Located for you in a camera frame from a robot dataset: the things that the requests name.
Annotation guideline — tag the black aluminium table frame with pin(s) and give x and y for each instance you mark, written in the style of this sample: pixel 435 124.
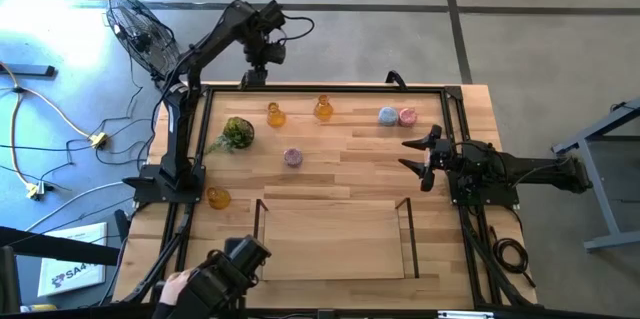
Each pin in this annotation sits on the black aluminium table frame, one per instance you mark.
pixel 325 88

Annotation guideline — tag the amber glass candle holder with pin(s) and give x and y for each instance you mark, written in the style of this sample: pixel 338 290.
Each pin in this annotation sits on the amber glass candle holder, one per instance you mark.
pixel 275 118
pixel 323 111
pixel 218 199

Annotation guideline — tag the black floor bar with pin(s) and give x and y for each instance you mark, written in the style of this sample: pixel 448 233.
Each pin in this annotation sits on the black floor bar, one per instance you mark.
pixel 27 70

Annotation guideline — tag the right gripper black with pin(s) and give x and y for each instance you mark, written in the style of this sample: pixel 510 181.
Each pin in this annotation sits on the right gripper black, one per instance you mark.
pixel 445 159

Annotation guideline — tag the small yellow object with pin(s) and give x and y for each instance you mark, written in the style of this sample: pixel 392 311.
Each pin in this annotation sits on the small yellow object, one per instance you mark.
pixel 40 307

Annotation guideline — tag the black equipment stand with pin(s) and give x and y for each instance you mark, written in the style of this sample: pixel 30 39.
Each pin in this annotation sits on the black equipment stand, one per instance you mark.
pixel 60 249

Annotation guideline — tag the silver metal bracket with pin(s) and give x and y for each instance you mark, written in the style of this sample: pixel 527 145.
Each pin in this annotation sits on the silver metal bracket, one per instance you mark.
pixel 465 315

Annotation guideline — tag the blue speckled candle holder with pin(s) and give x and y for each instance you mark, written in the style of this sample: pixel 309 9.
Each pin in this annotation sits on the blue speckled candle holder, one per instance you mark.
pixel 388 116

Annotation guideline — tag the grey metal stand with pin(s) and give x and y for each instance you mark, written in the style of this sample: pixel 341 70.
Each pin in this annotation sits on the grey metal stand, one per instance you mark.
pixel 595 179

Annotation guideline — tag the potted succulent plant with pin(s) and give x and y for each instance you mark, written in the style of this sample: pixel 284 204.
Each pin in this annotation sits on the potted succulent plant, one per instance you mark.
pixel 239 131

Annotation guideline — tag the purple speckled candle holder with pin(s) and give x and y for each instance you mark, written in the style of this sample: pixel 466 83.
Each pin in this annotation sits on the purple speckled candle holder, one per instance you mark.
pixel 293 158

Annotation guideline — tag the pink speckled candle holder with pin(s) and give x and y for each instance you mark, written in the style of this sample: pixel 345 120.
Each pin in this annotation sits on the pink speckled candle holder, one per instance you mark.
pixel 408 117

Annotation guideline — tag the black floor fan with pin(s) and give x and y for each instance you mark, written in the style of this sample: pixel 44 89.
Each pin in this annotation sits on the black floor fan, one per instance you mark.
pixel 145 39

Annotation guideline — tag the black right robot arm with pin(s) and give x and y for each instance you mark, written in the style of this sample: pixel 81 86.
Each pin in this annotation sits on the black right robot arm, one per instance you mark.
pixel 540 171

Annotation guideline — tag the person's forearm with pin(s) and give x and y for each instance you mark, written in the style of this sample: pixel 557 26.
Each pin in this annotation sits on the person's forearm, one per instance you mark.
pixel 162 310

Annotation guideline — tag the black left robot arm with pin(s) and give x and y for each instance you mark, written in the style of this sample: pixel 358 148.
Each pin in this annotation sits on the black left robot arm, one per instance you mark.
pixel 182 124

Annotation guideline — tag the person's hand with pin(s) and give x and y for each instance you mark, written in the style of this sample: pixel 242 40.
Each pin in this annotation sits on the person's hand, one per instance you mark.
pixel 175 284

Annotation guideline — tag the white printed sign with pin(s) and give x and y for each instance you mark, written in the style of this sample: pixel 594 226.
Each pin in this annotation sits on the white printed sign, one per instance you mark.
pixel 70 271

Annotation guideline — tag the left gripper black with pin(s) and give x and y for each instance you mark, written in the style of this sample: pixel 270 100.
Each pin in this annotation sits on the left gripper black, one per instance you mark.
pixel 265 54

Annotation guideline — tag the black handheld device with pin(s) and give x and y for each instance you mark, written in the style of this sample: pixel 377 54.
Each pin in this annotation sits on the black handheld device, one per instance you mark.
pixel 225 274

